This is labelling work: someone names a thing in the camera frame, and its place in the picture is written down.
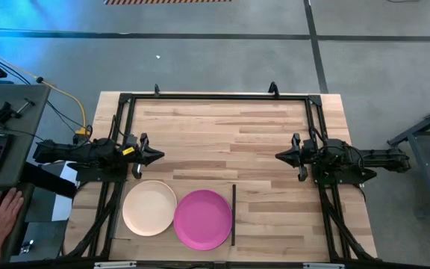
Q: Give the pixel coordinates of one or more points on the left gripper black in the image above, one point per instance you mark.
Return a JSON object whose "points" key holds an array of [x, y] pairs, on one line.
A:
{"points": [[143, 157]]}

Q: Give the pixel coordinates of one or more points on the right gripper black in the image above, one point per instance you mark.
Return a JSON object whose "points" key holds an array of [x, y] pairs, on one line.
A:
{"points": [[302, 157]]}

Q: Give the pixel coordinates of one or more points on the cream white plate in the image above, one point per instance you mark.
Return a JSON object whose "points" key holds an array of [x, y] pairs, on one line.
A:
{"points": [[148, 208]]}

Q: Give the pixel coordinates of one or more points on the pink plate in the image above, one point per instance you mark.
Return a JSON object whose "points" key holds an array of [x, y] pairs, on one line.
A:
{"points": [[203, 220]]}

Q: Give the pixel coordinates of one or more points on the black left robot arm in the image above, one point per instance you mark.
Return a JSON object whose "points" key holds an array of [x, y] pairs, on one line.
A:
{"points": [[88, 153]]}

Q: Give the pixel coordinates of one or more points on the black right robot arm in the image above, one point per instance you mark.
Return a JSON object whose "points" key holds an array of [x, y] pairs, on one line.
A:
{"points": [[349, 160]]}

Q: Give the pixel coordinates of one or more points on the black table clamp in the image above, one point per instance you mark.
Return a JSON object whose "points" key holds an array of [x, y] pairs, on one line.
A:
{"points": [[273, 89], [157, 89]]}

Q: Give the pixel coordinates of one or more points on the white paper sheet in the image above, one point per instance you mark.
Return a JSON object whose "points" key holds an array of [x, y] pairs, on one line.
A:
{"points": [[62, 209]]}

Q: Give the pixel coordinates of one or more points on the dark metal cart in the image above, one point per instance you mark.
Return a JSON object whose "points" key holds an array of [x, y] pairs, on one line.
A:
{"points": [[424, 130]]}

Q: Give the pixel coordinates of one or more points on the grey side desk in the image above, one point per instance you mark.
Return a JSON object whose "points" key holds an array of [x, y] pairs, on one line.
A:
{"points": [[13, 112]]}

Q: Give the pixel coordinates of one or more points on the black clamp tool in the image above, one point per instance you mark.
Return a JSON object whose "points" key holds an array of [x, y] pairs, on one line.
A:
{"points": [[4, 112]]}

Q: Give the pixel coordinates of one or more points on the small silver clip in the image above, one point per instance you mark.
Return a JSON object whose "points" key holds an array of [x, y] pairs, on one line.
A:
{"points": [[27, 246]]}

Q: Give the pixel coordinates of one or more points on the person's hand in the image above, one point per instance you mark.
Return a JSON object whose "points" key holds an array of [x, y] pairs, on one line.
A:
{"points": [[0, 216]]}

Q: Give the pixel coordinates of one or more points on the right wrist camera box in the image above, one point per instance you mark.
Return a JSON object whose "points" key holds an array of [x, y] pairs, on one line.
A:
{"points": [[309, 145]]}

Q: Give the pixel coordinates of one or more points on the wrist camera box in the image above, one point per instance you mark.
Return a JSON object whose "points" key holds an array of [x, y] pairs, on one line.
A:
{"points": [[309, 145], [131, 140]]}

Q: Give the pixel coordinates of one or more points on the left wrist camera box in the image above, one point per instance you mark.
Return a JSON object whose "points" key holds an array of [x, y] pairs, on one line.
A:
{"points": [[131, 140]]}

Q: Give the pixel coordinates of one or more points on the black metal table frame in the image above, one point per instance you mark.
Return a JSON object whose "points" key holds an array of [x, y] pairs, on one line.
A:
{"points": [[218, 96]]}

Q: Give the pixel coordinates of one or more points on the silver metal bracket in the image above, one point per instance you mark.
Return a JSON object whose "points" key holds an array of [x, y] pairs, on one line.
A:
{"points": [[115, 265], [323, 266]]}

